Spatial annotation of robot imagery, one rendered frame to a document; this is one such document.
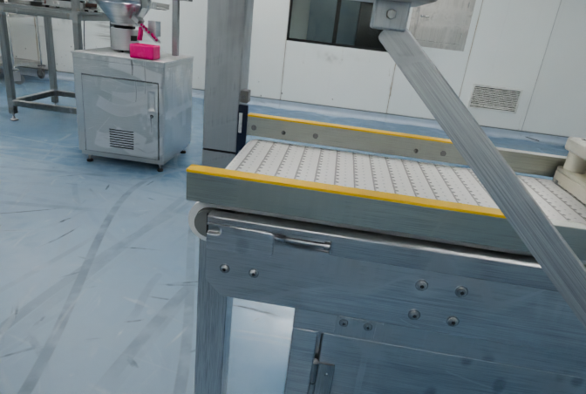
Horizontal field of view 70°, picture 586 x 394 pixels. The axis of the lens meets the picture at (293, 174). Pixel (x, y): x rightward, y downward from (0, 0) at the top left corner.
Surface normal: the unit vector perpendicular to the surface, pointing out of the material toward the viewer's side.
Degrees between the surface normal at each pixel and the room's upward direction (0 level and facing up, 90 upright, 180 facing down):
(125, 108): 90
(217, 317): 90
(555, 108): 90
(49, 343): 0
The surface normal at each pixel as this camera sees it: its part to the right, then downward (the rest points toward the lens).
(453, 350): -0.12, 0.33
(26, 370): 0.11, -0.93
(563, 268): -0.64, 0.15
